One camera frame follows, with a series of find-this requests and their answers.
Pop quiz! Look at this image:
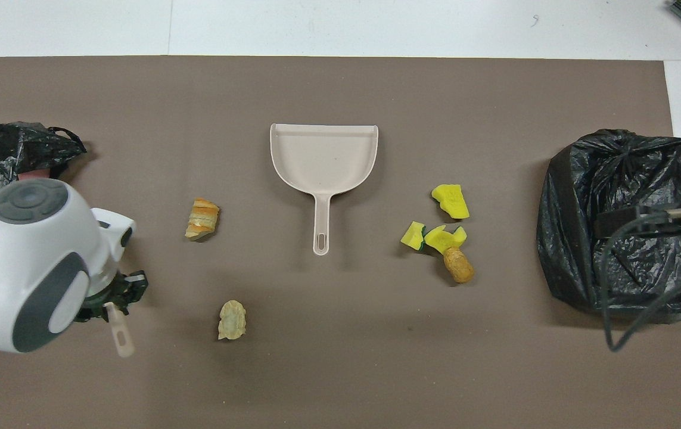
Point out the beige hand brush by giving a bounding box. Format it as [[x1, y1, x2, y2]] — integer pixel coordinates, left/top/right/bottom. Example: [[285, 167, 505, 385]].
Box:
[[105, 301, 136, 358]]

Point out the brown bread roll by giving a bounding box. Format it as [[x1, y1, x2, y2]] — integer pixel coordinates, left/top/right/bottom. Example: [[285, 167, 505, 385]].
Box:
[[443, 247, 475, 284]]

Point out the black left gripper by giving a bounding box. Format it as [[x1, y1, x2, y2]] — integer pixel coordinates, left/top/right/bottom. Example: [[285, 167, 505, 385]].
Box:
[[73, 270, 149, 323]]

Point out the yellow green sponge piece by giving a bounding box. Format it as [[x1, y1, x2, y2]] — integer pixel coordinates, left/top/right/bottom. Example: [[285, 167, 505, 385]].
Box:
[[400, 221, 427, 251]]

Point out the brown table mat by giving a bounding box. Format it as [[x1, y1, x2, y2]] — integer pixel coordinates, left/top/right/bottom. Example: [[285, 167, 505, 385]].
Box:
[[0, 55, 681, 429]]

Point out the large yellow sponge piece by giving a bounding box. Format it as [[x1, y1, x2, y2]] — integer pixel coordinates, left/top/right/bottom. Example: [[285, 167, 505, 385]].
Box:
[[431, 184, 470, 220]]

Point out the pale bread piece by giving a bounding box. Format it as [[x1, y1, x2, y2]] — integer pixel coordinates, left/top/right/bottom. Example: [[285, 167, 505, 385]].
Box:
[[217, 300, 247, 341]]

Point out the striped croissant piece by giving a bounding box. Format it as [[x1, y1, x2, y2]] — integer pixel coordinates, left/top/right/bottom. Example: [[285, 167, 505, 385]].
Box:
[[185, 198, 221, 242]]

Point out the beige plastic dustpan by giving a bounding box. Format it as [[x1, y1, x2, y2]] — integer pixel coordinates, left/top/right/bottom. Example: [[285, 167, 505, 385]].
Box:
[[270, 123, 379, 256]]

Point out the notched yellow sponge piece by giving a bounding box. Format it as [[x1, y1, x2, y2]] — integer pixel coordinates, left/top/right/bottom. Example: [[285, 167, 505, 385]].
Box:
[[424, 225, 468, 254]]

